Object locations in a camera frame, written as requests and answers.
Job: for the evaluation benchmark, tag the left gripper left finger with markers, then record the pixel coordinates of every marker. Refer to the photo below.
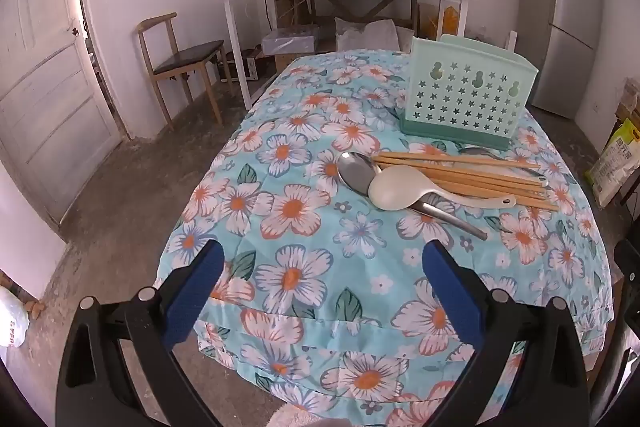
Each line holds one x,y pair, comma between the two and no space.
95,387

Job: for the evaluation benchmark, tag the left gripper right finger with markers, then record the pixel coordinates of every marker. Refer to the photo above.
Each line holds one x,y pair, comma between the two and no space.
550,384

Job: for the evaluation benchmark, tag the white rice paddle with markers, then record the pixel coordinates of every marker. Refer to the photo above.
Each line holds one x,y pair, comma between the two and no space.
399,187

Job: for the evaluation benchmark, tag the large steel spoon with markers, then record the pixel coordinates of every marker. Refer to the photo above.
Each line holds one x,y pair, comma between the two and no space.
362,176

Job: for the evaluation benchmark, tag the small steel spoon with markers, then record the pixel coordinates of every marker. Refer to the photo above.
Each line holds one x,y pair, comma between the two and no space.
484,152

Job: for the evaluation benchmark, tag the rice bag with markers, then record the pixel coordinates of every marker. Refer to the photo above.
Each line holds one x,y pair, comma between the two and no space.
618,161

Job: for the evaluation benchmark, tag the floral blue tablecloth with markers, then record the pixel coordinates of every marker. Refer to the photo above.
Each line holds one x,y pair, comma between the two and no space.
322,300

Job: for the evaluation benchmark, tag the white wooden door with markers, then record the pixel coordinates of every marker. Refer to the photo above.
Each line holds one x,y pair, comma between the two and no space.
56,127

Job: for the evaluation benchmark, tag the green plastic utensil basket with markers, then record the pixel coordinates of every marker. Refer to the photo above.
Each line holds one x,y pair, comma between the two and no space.
466,91

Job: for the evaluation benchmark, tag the wooden chair black seat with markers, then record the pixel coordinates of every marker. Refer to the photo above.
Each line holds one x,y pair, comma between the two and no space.
181,62

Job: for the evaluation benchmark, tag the white pillow bag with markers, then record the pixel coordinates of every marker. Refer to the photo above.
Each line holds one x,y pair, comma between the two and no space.
378,35

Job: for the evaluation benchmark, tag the grey refrigerator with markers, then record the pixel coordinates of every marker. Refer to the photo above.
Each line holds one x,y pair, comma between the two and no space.
560,38

